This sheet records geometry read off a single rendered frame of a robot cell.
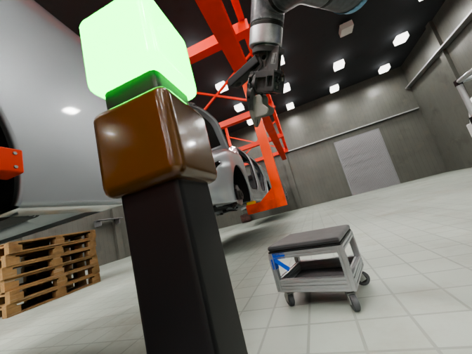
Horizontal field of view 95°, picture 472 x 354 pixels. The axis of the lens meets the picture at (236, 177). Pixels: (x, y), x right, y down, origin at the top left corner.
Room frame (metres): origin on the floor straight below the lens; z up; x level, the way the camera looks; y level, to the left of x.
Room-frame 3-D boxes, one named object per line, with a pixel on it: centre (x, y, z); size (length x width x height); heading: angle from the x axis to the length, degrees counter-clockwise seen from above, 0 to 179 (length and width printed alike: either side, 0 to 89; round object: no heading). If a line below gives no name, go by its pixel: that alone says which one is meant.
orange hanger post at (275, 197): (3.76, -0.39, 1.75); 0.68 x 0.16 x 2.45; 75
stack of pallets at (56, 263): (3.92, 3.75, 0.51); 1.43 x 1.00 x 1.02; 162
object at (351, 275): (1.32, -0.32, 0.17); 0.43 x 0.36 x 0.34; 56
